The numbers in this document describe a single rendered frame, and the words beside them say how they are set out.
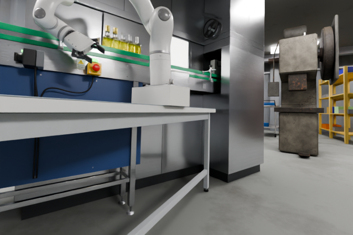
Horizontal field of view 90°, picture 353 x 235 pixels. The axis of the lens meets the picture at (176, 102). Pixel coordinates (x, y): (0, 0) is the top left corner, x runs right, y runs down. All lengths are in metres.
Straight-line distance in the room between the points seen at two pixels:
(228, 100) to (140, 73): 0.96
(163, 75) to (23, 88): 0.72
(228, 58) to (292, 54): 2.17
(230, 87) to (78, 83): 1.37
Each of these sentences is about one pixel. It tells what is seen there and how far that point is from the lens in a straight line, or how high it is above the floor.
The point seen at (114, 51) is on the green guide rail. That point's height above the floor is 1.11.
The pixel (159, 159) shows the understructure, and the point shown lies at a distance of 1.81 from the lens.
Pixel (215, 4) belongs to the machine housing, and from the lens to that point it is 2.33.
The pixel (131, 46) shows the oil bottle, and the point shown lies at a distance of 1.49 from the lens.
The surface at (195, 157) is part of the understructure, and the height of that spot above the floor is 0.20.
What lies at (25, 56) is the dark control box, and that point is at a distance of 1.12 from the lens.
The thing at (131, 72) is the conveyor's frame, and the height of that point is 0.99.
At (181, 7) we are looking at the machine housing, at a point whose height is 1.84.
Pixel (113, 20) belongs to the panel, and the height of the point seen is 1.45.
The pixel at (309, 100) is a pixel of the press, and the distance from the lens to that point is 4.26.
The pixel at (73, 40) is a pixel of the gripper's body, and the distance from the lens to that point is 1.02.
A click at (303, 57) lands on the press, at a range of 3.96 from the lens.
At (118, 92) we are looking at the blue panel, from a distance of 1.27.
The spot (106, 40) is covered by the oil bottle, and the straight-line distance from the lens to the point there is 1.43.
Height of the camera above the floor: 0.73
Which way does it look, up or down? 2 degrees up
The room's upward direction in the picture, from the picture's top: 1 degrees clockwise
